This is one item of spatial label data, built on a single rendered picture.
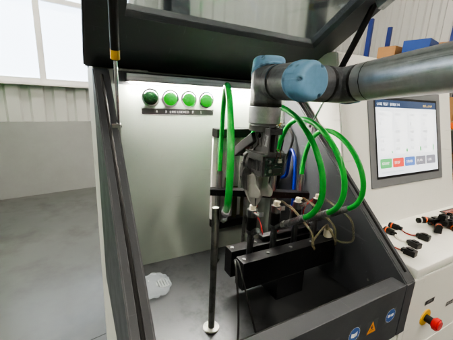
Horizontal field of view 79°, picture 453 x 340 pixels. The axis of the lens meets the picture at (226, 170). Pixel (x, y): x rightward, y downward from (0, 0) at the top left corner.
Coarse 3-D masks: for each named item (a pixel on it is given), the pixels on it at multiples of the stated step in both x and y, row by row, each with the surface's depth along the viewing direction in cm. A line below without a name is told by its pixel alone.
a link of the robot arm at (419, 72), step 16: (432, 48) 42; (448, 48) 39; (368, 64) 51; (384, 64) 48; (400, 64) 45; (416, 64) 43; (432, 64) 41; (448, 64) 39; (336, 80) 55; (352, 80) 54; (368, 80) 50; (384, 80) 48; (400, 80) 45; (416, 80) 43; (432, 80) 42; (448, 80) 40; (336, 96) 57; (352, 96) 56; (368, 96) 53; (384, 96) 50; (400, 96) 48
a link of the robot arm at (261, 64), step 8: (264, 56) 60; (272, 56) 59; (280, 56) 60; (256, 64) 61; (264, 64) 60; (272, 64) 60; (256, 72) 61; (264, 72) 59; (256, 80) 61; (264, 80) 58; (256, 88) 62; (264, 88) 59; (256, 96) 62; (264, 96) 61; (256, 104) 62; (264, 104) 62; (272, 104) 62; (280, 104) 63
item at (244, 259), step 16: (256, 240) 82; (288, 240) 85; (304, 240) 84; (320, 240) 84; (240, 256) 73; (256, 256) 74; (272, 256) 75; (288, 256) 77; (304, 256) 81; (320, 256) 84; (256, 272) 73; (272, 272) 76; (288, 272) 79; (240, 288) 73; (272, 288) 80; (288, 288) 81
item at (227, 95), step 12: (228, 84) 62; (228, 96) 57; (228, 108) 55; (228, 120) 53; (228, 132) 52; (228, 144) 51; (228, 156) 50; (228, 168) 50; (228, 180) 51; (228, 192) 52; (228, 204) 54
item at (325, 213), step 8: (304, 120) 76; (312, 120) 73; (288, 128) 82; (320, 128) 71; (280, 136) 85; (328, 136) 69; (280, 144) 86; (336, 152) 67; (336, 160) 67; (344, 168) 66; (272, 176) 90; (344, 176) 66; (272, 184) 90; (344, 184) 66; (344, 192) 66; (344, 200) 67; (336, 208) 68; (320, 216) 73; (328, 216) 71
